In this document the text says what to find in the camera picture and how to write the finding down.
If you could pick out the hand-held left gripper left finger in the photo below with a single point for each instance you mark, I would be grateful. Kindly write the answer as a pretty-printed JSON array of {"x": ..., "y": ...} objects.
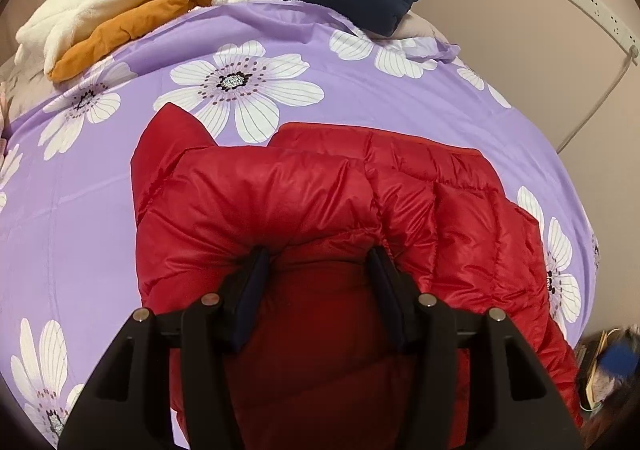
[{"x": 247, "y": 310}]

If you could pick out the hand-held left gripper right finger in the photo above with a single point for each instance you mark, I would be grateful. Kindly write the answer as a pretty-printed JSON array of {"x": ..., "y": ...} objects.
[{"x": 395, "y": 310}]

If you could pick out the red down jacket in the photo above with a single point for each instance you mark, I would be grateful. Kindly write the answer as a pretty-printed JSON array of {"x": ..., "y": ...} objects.
[{"x": 310, "y": 195}]

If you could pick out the purple floral blanket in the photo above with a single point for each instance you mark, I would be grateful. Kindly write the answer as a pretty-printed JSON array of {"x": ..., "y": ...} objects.
[{"x": 80, "y": 210}]

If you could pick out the bedside clutter pile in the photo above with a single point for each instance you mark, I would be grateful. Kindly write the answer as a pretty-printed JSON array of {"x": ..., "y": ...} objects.
[{"x": 607, "y": 380}]

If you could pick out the orange garment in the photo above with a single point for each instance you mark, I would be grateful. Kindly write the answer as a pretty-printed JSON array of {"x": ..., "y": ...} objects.
[{"x": 120, "y": 30}]

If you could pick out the white power strip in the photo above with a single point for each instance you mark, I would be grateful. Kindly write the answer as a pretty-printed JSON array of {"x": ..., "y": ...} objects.
[{"x": 590, "y": 5}]

